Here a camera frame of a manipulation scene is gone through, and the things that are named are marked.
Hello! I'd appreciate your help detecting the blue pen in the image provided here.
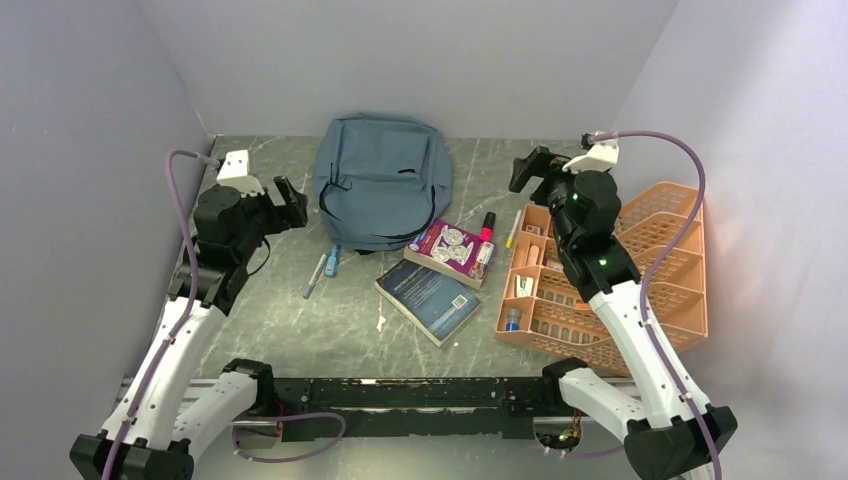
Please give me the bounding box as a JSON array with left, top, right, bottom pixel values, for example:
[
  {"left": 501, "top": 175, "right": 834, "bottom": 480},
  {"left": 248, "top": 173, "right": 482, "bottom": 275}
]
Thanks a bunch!
[{"left": 303, "top": 252, "right": 329, "bottom": 299}]

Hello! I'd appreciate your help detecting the dark blue book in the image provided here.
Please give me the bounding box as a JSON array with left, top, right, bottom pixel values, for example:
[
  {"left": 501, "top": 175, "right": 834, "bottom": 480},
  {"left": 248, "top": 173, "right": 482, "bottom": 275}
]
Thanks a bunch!
[{"left": 375, "top": 260, "right": 481, "bottom": 347}]

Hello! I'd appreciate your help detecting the yellow pen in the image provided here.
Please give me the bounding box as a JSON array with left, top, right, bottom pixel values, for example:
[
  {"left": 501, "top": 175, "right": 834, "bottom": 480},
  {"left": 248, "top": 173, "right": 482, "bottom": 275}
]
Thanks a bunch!
[{"left": 505, "top": 210, "right": 523, "bottom": 249}]

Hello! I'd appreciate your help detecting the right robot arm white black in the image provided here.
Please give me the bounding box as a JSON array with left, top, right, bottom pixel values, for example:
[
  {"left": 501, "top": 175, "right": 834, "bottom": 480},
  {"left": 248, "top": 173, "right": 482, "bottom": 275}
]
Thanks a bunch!
[{"left": 509, "top": 147, "right": 738, "bottom": 479}]

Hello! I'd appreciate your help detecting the pink eraser in organizer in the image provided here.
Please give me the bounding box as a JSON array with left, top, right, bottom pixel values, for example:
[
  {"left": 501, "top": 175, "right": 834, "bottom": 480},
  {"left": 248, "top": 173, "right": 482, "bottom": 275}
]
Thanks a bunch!
[{"left": 526, "top": 245, "right": 541, "bottom": 266}]

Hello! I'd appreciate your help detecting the purple illustrated book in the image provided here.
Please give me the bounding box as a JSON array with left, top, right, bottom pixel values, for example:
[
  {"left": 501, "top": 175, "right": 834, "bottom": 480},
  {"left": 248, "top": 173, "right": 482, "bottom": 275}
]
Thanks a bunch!
[{"left": 403, "top": 219, "right": 496, "bottom": 290}]

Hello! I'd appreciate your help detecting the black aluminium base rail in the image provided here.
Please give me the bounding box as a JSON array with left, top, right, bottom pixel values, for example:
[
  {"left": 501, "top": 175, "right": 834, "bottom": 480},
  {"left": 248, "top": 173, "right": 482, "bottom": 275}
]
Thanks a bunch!
[{"left": 112, "top": 376, "right": 664, "bottom": 442}]

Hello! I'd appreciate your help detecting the blue-capped item in organizer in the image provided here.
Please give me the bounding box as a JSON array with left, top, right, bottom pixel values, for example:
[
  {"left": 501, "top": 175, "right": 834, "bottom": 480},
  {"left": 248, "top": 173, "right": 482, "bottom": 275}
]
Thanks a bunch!
[{"left": 505, "top": 308, "right": 523, "bottom": 332}]

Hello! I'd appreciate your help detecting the pink highlighter marker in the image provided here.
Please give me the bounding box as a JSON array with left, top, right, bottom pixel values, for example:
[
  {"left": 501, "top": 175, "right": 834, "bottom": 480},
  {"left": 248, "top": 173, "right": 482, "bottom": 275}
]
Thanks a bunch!
[{"left": 479, "top": 211, "right": 497, "bottom": 242}]

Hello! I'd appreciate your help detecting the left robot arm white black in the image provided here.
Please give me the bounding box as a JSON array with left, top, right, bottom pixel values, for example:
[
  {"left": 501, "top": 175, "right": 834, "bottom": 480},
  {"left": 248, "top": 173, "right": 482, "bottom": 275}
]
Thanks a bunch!
[{"left": 70, "top": 175, "right": 308, "bottom": 479}]

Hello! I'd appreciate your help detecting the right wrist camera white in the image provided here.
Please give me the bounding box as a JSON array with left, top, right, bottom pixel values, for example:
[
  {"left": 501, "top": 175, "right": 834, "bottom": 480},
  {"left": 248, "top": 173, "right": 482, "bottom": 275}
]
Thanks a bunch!
[{"left": 562, "top": 132, "right": 620, "bottom": 174}]

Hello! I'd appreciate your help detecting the orange plastic desk organizer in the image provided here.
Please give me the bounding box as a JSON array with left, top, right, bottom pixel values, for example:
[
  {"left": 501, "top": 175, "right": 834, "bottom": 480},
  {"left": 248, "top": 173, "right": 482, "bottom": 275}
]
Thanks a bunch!
[{"left": 494, "top": 182, "right": 708, "bottom": 376}]

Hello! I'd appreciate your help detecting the blue-grey backpack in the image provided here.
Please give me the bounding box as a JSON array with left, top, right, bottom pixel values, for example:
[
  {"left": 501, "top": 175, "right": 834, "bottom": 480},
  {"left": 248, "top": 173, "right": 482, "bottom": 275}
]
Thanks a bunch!
[{"left": 312, "top": 113, "right": 454, "bottom": 253}]

